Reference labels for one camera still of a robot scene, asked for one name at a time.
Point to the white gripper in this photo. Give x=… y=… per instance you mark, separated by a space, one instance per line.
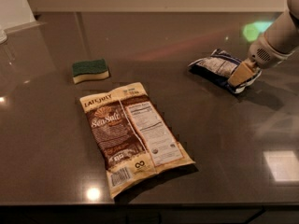
x=260 y=55

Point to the blue chip bag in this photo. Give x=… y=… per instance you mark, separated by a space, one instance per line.
x=218 y=67

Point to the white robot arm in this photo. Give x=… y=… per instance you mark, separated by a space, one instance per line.
x=275 y=45

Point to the brown chip bag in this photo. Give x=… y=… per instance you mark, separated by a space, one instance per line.
x=132 y=136

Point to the green yellow sponge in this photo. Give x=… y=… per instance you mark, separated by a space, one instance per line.
x=90 y=70

